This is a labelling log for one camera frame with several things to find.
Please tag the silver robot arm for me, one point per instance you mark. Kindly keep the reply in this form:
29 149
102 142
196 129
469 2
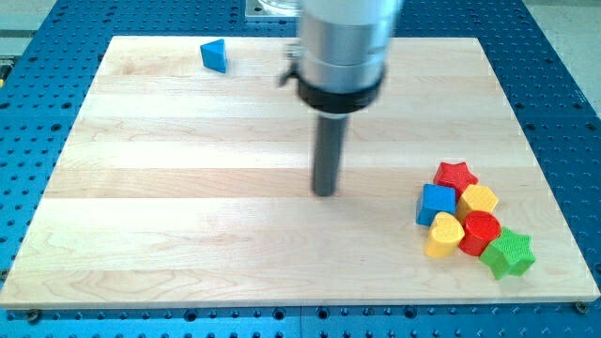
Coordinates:
339 60

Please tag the red star block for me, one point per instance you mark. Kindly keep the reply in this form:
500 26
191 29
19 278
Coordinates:
456 176

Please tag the green star block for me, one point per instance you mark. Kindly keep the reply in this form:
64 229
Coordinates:
509 254

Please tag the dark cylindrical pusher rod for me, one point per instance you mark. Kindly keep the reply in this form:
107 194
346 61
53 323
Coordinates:
330 136

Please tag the light wooden board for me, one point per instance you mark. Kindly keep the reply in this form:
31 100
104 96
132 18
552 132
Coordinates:
184 187

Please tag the blue cube block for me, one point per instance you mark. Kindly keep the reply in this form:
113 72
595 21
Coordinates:
432 200

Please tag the blue triangle block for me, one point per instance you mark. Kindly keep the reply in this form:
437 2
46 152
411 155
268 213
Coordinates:
214 55

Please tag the yellow heart block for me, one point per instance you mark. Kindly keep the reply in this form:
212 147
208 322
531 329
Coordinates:
444 235

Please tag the yellow hexagon block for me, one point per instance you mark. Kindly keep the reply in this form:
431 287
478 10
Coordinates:
475 198

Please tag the red cylinder block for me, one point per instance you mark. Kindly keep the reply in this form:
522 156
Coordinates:
480 229

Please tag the blue perforated metal table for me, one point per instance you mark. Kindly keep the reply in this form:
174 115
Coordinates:
48 84

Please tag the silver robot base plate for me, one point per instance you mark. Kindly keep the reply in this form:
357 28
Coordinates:
264 10

